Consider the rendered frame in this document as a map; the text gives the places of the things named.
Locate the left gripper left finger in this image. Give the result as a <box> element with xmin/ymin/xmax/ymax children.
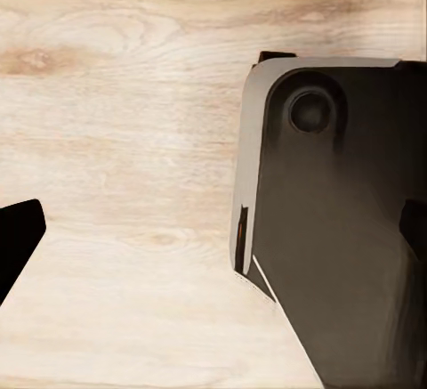
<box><xmin>0</xmin><ymin>199</ymin><xmax>46</xmax><ymax>306</ymax></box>

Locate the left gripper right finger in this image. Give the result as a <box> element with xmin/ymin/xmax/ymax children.
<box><xmin>399</xmin><ymin>198</ymin><xmax>427</xmax><ymax>270</ymax></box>

